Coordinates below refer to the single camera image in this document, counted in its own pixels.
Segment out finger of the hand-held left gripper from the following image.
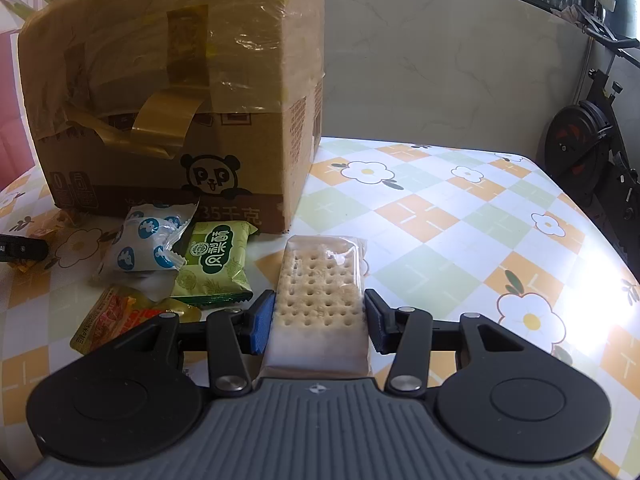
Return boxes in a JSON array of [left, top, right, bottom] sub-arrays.
[[0, 235, 50, 264]]

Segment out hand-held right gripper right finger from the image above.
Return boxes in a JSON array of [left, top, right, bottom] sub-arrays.
[[364, 288, 551, 395]]

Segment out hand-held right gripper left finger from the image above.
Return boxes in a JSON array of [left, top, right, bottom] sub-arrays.
[[90, 289, 277, 395]]

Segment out clear cracker packet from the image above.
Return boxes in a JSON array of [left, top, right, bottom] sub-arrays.
[[260, 234, 372, 380]]

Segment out small green pastry packet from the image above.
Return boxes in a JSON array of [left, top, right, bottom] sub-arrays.
[[170, 220, 259, 309]]

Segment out clear yellow jelly packet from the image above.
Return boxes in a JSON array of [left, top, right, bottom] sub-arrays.
[[150, 297, 204, 324]]

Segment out floral checkered tablecloth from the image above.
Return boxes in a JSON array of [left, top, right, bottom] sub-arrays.
[[0, 135, 640, 480]]

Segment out red orange snack packet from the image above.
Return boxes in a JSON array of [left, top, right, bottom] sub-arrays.
[[70, 285, 167, 354]]

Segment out white blue snack packet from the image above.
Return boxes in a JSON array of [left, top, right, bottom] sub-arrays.
[[91, 202, 201, 292]]

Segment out taped cardboard box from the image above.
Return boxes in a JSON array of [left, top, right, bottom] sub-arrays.
[[17, 0, 329, 237]]

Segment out black exercise bike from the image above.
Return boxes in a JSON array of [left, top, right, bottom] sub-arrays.
[[542, 2, 640, 282]]

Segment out crumpled white cloth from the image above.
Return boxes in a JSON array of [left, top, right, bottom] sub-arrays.
[[550, 4, 583, 25]]

